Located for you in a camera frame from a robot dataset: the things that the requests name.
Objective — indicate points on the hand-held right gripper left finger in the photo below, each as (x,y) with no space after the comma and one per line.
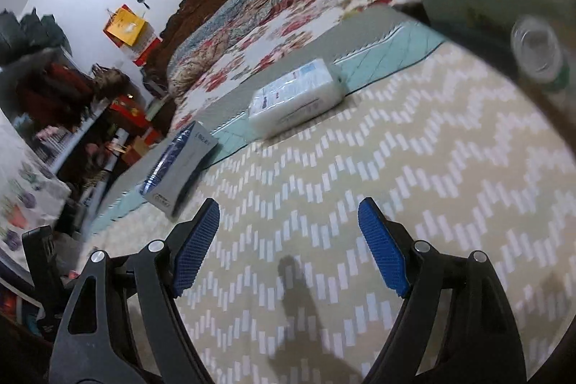
(198,249)

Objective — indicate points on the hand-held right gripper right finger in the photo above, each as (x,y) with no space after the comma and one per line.
(384,253)

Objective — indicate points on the white floral cloth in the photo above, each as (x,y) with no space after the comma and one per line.
(27,195)

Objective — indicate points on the grey blue cardboard box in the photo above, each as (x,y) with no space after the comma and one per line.
(184,163)

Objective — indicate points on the beige zigzag blanket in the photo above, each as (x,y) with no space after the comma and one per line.
(405,141)

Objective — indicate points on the dark wooden nightstand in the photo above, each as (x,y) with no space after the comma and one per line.
(157,107)

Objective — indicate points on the red box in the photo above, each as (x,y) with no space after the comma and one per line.
(130,112)

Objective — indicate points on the cluttered dark shelf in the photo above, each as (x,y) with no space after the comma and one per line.
(58,96)

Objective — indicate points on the white tissue pack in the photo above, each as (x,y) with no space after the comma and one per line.
(297,96)

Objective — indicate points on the red paper bag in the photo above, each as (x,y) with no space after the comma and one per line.
(146,51)

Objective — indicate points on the grey teal quilted mat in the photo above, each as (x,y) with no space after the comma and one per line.
(382,37)

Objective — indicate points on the white red floral bedsheet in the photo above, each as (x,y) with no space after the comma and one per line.
(279,33)

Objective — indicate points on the folded floral patchwork quilt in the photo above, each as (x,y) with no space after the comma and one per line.
(234,19)

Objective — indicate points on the carved dark wooden headboard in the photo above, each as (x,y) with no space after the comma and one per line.
(189,6)

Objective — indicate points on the clear plastic bottle green label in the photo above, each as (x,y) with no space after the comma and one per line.
(535,46)

